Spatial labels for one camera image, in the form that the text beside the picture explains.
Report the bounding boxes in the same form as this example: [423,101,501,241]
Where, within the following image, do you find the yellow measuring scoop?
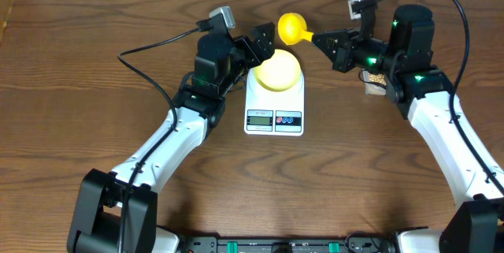
[278,13,313,46]

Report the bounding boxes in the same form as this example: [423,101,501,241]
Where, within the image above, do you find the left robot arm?
[67,19,275,252]

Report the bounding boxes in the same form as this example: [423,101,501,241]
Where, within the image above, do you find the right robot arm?
[311,0,503,252]

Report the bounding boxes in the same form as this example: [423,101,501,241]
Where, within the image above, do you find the yellow bowl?
[253,49,302,91]

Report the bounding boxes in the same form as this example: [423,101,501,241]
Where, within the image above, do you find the white digital kitchen scale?
[243,69,305,136]

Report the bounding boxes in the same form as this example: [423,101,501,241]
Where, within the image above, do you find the soybeans in container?
[368,73,387,86]

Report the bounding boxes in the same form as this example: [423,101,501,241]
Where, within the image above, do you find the clear plastic container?
[359,69,386,96]

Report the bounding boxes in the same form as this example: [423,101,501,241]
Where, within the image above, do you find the left black cable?
[117,26,209,253]

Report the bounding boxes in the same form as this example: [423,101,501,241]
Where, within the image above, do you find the black cable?
[117,26,209,253]
[352,0,504,197]

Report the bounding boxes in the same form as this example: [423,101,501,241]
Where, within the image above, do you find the right black cable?
[352,0,504,197]

